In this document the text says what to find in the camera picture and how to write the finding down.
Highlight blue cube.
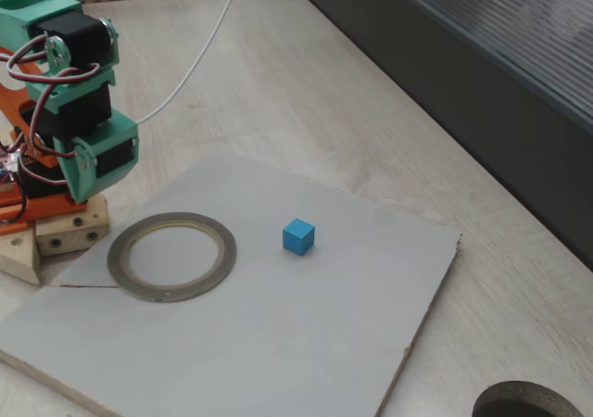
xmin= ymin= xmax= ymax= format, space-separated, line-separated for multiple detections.
xmin=282 ymin=218 xmax=316 ymax=255

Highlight red controller circuit board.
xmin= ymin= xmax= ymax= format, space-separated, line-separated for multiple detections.
xmin=0 ymin=145 xmax=19 ymax=186

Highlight white laminated board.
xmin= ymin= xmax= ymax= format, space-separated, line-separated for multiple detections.
xmin=0 ymin=151 xmax=463 ymax=417

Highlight ribbed glass desk partition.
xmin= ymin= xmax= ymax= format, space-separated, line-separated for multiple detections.
xmin=280 ymin=0 xmax=593 ymax=272

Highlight wooden arm base mount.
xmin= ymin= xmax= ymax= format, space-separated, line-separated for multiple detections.
xmin=0 ymin=193 xmax=111 ymax=286

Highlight grey ring of tape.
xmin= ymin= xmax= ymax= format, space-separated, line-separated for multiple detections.
xmin=107 ymin=211 xmax=238 ymax=304

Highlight white USB cable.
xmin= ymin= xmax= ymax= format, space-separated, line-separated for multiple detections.
xmin=136 ymin=0 xmax=246 ymax=125

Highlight round table cable hole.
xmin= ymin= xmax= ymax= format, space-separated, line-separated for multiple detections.
xmin=471 ymin=380 xmax=586 ymax=417

